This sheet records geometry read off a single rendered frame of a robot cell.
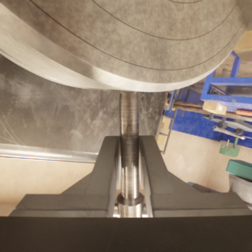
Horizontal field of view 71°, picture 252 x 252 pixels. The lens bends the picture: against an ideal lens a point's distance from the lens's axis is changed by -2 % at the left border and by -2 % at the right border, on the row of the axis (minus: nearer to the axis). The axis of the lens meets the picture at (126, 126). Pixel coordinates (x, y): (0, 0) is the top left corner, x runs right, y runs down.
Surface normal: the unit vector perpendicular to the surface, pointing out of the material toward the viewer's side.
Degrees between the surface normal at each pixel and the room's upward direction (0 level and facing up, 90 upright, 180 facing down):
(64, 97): 90
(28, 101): 90
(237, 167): 90
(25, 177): 90
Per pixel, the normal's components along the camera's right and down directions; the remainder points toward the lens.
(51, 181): 0.55, 0.20
